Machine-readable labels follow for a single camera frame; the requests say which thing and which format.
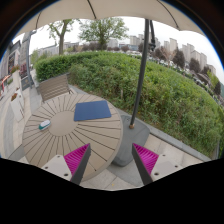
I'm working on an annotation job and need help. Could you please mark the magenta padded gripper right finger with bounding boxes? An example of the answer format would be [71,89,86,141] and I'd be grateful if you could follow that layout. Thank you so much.
[132,143,182,185]

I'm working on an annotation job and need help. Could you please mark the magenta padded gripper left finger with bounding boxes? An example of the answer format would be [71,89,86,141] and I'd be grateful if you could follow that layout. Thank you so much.
[42,144,91,185]

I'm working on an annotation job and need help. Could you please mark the white and teal computer mouse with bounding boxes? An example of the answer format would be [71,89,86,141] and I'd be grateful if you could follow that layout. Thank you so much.
[39,120,51,130]

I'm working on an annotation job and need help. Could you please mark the blue mouse pad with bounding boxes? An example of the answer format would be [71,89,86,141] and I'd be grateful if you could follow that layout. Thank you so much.
[74,100,111,121]

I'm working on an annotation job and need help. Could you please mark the grey umbrella base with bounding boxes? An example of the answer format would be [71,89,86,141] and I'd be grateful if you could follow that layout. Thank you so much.
[113,115,150,167]

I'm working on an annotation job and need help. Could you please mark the green hedge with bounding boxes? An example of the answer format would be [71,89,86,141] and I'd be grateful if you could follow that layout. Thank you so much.
[35,51,224,157]

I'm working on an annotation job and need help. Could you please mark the beige slatted outdoor chair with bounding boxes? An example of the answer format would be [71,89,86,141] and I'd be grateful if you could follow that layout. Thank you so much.
[39,74,73,102]

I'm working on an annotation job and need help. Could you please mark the white planter box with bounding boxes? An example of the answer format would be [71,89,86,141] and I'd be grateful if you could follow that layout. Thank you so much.
[10,90,24,121]

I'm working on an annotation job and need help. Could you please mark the dark umbrella pole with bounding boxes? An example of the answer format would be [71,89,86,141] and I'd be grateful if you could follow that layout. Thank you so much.
[129,19,149,129]

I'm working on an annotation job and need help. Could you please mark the beige patio umbrella canopy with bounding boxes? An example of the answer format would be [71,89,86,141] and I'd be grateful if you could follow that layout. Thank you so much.
[17,0,204,35]

